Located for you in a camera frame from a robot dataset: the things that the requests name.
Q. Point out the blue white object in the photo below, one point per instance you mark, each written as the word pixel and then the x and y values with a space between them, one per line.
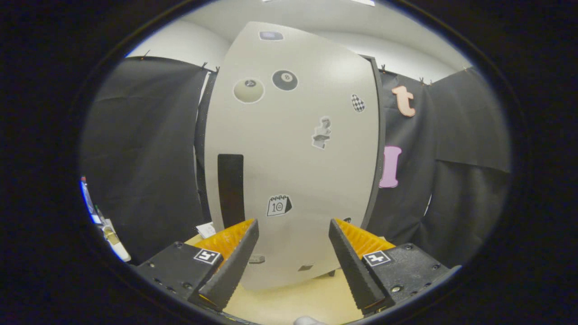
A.
pixel 90 203

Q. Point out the white yellow bottle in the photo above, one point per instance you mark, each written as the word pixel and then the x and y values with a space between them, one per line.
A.
pixel 113 239

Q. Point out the white booklet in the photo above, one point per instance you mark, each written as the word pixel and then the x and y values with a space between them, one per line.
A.
pixel 207 230

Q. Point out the long ceiling light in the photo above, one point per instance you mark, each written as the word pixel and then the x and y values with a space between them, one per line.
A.
pixel 363 2

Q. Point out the black backdrop cloth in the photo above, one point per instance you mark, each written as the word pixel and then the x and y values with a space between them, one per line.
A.
pixel 144 149

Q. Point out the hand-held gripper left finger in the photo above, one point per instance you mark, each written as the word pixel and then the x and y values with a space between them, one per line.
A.
pixel 237 271

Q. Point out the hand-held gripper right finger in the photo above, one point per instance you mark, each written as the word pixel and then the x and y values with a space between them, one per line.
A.
pixel 354 271

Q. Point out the beige shoe cabinet door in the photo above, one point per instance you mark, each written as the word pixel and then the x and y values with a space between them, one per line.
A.
pixel 293 171

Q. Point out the white rounded object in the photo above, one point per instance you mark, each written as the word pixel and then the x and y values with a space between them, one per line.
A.
pixel 309 321

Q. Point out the grey shoe cabinet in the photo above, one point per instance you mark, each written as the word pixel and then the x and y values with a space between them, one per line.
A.
pixel 382 135

